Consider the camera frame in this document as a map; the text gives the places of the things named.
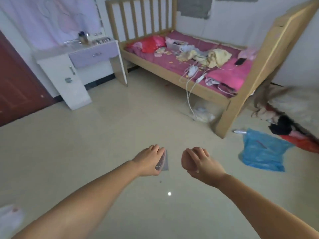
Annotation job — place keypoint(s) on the pastel eyeshadow palette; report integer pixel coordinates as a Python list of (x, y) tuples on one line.
[(164, 163)]

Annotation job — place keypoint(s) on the black phone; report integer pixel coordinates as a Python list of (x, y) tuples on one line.
[(239, 61)]

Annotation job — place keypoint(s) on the magenta bed sheet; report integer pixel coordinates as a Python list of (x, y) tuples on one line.
[(159, 59)]

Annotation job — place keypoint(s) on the white plastic bag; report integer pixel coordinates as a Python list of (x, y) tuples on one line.
[(10, 221)]

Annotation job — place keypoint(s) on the white fluffy blanket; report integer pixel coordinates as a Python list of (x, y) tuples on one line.
[(294, 104)]

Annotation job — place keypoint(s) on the light wooden drawer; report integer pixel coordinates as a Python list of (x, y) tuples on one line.
[(87, 57)]

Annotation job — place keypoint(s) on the blue plastic bag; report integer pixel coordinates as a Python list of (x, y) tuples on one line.
[(264, 151)]

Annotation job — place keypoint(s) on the pile of paper cards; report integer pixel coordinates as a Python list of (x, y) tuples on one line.
[(162, 50)]

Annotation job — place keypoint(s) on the white table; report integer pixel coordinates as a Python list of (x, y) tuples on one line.
[(57, 53)]

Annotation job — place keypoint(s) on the white marker pen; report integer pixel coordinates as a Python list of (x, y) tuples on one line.
[(239, 131)]

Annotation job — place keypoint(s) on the person's right forearm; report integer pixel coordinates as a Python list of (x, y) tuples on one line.
[(269, 211)]

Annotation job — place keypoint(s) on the person's right hand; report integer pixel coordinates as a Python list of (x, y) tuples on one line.
[(209, 169)]

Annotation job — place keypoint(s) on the brown wooden door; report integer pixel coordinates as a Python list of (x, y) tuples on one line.
[(17, 84)]

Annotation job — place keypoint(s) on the white power strip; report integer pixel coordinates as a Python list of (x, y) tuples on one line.
[(192, 71)]

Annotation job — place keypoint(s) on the cream yellow cloth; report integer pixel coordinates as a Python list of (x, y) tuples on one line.
[(216, 57)]

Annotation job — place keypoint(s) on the light pink garment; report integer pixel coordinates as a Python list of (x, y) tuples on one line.
[(248, 54)]

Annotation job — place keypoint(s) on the lilac heart print cloth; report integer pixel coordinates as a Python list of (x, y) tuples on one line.
[(37, 19)]

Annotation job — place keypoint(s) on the clear plastic bag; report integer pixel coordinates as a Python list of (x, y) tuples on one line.
[(203, 114)]

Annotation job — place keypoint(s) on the person's left hand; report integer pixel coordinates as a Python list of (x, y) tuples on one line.
[(147, 161)]

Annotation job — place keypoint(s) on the person's left forearm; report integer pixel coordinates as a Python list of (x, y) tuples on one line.
[(74, 206)]

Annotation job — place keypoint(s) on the red bag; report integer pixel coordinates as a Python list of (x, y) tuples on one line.
[(304, 144)]

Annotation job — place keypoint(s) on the light wooden bed frame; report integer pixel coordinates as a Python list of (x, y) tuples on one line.
[(274, 47)]

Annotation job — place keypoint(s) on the black garment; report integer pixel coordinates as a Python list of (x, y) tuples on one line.
[(280, 125)]

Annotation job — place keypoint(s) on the round pink powder compact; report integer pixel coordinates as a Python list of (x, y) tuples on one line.
[(189, 160)]

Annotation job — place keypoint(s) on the pink pillow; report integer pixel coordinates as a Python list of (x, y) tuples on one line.
[(229, 77)]

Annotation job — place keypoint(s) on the dark square foundation bottle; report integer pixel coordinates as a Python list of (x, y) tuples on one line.
[(81, 36)]

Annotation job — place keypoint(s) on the clear plastic bin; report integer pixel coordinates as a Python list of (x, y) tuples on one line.
[(174, 44)]

